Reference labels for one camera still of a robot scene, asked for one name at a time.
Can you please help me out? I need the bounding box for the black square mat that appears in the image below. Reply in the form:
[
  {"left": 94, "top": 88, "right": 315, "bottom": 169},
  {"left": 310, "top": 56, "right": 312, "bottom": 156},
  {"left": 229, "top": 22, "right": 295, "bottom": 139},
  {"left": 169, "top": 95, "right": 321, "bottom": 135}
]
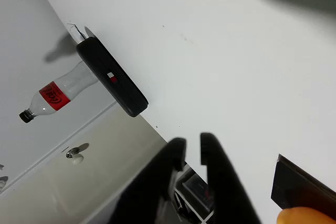
[{"left": 270, "top": 153, "right": 336, "bottom": 221}]

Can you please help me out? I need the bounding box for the black oblong case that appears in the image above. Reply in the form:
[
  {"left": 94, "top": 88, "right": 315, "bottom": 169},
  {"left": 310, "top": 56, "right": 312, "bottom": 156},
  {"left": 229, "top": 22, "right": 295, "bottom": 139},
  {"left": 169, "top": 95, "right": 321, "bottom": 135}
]
[{"left": 76, "top": 37, "right": 149, "bottom": 118}]

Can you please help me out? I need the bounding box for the small white knob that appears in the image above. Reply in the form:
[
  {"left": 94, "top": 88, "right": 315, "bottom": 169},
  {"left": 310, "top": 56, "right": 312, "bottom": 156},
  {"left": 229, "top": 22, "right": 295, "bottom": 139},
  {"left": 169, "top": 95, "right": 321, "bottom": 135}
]
[{"left": 65, "top": 147, "right": 85, "bottom": 166}]

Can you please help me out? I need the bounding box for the dark clear plastic box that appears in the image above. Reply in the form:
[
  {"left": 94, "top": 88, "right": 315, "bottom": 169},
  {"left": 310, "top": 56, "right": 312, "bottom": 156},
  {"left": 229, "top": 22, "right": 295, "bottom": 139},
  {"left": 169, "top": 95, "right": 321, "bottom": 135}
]
[{"left": 174, "top": 166, "right": 215, "bottom": 222}]

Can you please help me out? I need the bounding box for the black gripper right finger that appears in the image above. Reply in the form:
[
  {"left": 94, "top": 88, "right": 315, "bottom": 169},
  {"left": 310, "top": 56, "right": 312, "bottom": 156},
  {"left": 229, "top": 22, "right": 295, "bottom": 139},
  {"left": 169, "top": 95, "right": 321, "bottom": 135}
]
[{"left": 200, "top": 132, "right": 262, "bottom": 224}]

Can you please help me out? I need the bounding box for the beige door panel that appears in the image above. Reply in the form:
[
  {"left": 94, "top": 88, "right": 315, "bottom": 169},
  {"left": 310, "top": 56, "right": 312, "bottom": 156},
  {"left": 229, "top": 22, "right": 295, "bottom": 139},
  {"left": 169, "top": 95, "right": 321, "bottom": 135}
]
[{"left": 0, "top": 102, "right": 169, "bottom": 224}]

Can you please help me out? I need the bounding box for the yellow rubber duck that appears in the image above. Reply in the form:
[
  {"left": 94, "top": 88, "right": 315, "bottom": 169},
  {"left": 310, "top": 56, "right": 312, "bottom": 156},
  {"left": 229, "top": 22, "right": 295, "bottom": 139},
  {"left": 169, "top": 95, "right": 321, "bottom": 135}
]
[{"left": 277, "top": 206, "right": 336, "bottom": 224}]

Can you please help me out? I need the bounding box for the clear cola bottle red label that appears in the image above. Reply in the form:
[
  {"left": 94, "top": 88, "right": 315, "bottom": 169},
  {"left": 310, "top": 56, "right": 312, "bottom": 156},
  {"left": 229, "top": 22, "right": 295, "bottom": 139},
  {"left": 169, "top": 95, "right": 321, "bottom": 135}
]
[{"left": 18, "top": 61, "right": 99, "bottom": 124}]

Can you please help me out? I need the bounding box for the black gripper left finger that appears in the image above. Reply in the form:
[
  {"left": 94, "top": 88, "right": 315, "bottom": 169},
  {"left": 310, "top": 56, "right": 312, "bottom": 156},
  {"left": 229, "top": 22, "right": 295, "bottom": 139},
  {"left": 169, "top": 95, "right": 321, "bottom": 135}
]
[{"left": 107, "top": 137, "right": 187, "bottom": 224}]

